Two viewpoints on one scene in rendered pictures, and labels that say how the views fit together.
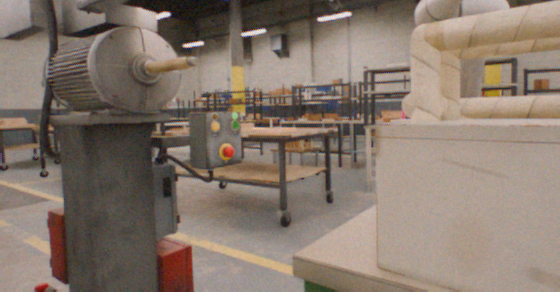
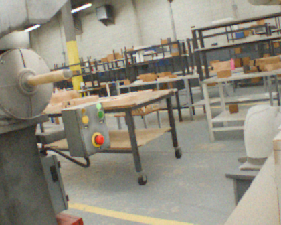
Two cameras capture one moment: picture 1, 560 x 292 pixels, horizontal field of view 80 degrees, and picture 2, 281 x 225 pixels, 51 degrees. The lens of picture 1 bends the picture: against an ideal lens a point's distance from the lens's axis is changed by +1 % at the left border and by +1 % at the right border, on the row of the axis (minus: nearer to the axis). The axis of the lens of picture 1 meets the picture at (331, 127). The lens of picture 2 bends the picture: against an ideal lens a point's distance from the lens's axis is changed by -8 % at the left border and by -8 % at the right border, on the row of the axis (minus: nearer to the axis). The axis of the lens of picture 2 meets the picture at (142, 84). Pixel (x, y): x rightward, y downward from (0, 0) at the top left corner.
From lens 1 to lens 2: 0.15 m
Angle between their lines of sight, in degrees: 4
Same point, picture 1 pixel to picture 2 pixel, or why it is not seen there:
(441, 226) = not seen: outside the picture
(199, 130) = (72, 124)
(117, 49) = (7, 71)
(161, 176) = (48, 165)
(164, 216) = (56, 197)
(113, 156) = (13, 155)
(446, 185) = not seen: outside the picture
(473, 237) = not seen: outside the picture
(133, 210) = (35, 195)
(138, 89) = (25, 100)
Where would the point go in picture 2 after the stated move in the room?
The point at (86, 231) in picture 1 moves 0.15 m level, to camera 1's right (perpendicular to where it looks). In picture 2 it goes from (7, 215) to (43, 212)
